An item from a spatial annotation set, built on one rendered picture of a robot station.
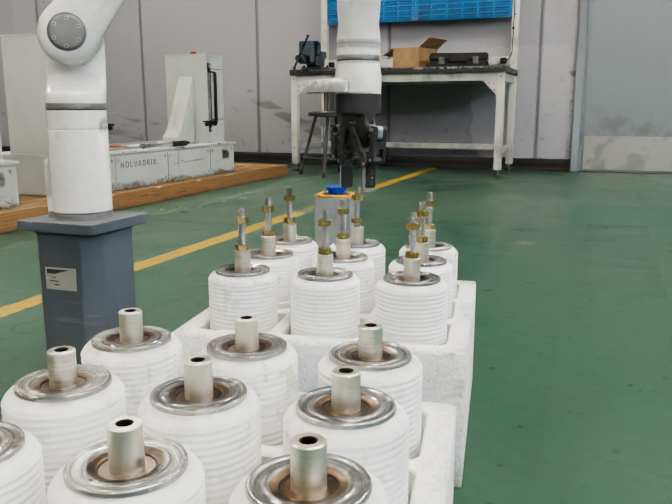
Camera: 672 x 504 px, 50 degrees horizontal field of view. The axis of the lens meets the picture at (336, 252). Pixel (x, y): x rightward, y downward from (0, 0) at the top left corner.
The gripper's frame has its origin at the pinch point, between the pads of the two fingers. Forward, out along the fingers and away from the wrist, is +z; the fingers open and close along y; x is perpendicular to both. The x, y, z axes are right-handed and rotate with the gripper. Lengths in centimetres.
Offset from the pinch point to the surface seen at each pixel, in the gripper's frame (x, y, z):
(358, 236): 0.6, -1.6, 8.9
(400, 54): -262, 355, -54
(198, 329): 31.9, -10.7, 17.8
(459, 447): 7.4, -36.4, 30.0
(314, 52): -202, 379, -55
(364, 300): 7.2, -13.9, 16.2
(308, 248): 7.5, 3.0, 11.1
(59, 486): 58, -58, 11
